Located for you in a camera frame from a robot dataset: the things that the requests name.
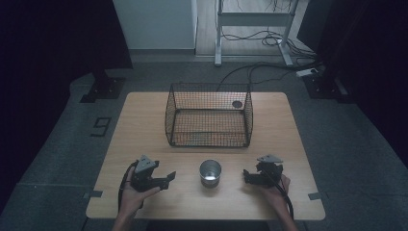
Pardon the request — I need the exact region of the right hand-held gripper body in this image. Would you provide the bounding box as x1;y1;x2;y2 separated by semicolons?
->
255;154;285;188

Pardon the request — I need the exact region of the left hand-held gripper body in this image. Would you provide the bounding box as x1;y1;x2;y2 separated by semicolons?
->
130;154;162;193

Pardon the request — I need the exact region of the metal cup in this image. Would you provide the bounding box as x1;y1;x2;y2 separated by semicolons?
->
198;159;222;189

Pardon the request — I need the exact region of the black wire mesh basket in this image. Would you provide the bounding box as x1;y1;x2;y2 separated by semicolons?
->
165;82;254;149

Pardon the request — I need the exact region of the person's left hand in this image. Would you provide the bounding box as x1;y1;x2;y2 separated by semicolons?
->
118;167;161;217

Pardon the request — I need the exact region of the person's right hand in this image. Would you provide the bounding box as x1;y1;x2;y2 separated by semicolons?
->
257;174;292;212

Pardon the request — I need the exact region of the person's dark clothing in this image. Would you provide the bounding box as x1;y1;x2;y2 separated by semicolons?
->
145;219;271;231

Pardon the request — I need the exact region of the black stand base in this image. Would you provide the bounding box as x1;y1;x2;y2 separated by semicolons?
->
302;72;354;104
79;76;127;104

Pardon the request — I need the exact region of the white power strip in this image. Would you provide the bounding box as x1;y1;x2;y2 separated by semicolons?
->
295;67;319;78

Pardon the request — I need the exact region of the dark curtain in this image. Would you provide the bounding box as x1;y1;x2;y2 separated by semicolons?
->
296;0;408;162
0;0;134;213

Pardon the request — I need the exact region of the white cabinet panel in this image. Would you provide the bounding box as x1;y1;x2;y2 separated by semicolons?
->
112;0;198;51

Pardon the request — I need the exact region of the left hand-held gripper black cable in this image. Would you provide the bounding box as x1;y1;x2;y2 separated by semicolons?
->
117;161;139;214

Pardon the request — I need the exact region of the hand-held gripper black cable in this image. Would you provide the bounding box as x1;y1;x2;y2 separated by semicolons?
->
117;161;139;214
265;172;295;221

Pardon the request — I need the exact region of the right hand-held gripper black cable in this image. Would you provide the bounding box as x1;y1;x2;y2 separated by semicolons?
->
265;172;295;221

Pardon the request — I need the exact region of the long black floor cable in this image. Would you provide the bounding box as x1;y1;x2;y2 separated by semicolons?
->
216;61;323;92

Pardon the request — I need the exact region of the tangle of black floor cables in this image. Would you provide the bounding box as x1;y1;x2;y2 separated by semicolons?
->
220;28;319;61

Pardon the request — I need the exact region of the white desk frame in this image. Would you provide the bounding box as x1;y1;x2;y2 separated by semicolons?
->
214;0;300;67

